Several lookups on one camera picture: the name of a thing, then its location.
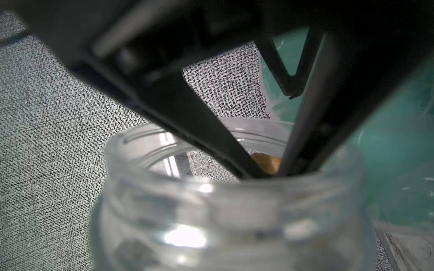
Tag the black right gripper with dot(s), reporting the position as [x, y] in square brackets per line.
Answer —
[155, 38]

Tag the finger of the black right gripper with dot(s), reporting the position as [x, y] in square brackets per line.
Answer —
[343, 80]

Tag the orange-lidded peanut jar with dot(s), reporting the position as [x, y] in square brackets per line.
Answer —
[167, 206]

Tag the single peanut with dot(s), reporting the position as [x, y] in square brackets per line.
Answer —
[270, 164]

